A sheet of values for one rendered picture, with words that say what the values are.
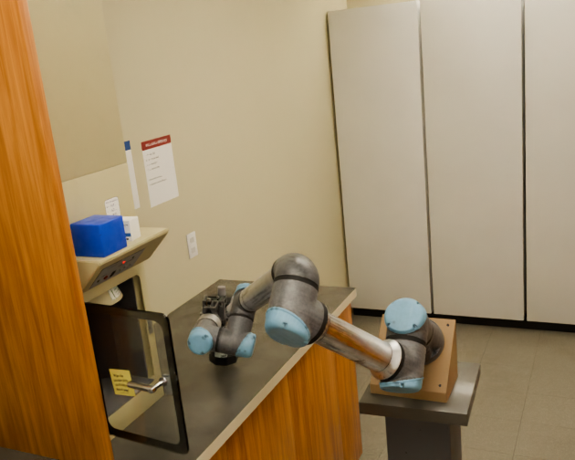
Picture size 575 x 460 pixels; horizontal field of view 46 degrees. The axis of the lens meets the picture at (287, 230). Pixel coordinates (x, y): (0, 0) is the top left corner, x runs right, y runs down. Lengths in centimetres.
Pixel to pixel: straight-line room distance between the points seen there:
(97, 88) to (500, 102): 298
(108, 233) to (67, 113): 33
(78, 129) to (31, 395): 75
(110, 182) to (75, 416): 65
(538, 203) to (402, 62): 125
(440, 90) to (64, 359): 322
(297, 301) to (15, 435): 97
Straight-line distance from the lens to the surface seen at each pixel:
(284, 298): 165
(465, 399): 213
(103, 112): 201
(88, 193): 195
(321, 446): 288
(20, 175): 179
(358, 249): 490
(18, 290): 192
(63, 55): 192
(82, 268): 185
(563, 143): 446
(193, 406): 221
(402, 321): 194
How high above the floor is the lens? 200
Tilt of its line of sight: 15 degrees down
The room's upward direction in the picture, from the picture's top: 6 degrees counter-clockwise
